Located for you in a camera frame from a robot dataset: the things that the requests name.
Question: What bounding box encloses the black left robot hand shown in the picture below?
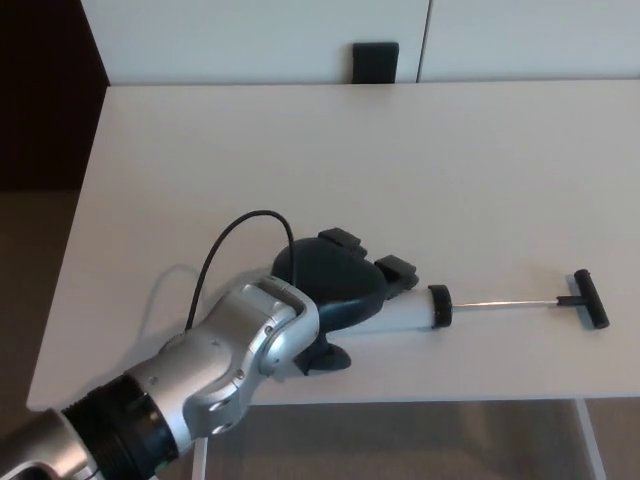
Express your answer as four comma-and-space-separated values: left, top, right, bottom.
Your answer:
269, 227, 421, 377

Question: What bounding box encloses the white air pump black handle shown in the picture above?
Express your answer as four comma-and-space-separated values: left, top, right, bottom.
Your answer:
340, 269, 610, 337

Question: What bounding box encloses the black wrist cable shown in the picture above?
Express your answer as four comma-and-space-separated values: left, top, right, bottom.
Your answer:
183, 210, 297, 334

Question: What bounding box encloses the black rectangular cabinet handle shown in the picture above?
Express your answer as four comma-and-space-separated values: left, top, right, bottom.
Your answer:
352, 42, 400, 85

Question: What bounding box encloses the white desk leg frame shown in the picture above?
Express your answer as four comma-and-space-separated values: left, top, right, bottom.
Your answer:
190, 432, 209, 480
574, 398, 608, 480

